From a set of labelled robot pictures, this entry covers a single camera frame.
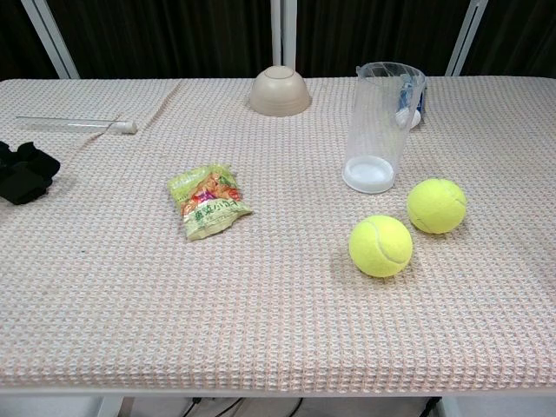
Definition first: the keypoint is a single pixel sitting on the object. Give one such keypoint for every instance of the yellow tennis ball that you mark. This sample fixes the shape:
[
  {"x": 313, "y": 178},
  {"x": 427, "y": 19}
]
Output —
[
  {"x": 380, "y": 246},
  {"x": 436, "y": 206}
]

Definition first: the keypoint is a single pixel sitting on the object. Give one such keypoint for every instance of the clear plastic cup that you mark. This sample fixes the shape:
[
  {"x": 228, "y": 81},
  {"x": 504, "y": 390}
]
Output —
[{"x": 375, "y": 108}]

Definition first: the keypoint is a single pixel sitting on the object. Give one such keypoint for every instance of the green snack bag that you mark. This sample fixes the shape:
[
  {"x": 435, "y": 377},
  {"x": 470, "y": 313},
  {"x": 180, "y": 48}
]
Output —
[{"x": 208, "y": 202}]

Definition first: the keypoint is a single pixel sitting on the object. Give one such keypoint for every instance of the beige woven tablecloth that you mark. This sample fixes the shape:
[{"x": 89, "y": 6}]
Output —
[{"x": 217, "y": 304}]

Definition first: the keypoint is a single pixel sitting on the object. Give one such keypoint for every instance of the beige upturned bowl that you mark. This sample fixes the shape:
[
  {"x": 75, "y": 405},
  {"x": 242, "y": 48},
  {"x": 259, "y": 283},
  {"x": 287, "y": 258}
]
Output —
[{"x": 280, "y": 93}]

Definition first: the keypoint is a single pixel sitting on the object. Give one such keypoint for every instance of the blue white tube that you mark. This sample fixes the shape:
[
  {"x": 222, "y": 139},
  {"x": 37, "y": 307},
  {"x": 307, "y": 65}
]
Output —
[{"x": 417, "y": 115}]

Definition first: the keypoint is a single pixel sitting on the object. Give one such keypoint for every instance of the clear tube with white cap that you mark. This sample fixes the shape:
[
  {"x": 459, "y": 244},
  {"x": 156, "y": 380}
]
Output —
[{"x": 74, "y": 125}]

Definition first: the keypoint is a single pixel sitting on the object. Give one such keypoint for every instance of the black cloth bundle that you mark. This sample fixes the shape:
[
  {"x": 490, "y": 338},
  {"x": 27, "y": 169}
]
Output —
[{"x": 24, "y": 174}]

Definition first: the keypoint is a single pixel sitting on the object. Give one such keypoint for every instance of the white upright frame post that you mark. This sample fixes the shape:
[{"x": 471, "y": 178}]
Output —
[{"x": 282, "y": 35}]

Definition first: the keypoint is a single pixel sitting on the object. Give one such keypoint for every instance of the white slanted frame post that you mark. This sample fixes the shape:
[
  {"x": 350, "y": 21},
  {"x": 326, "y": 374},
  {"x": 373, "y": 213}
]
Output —
[
  {"x": 50, "y": 39},
  {"x": 467, "y": 39}
]

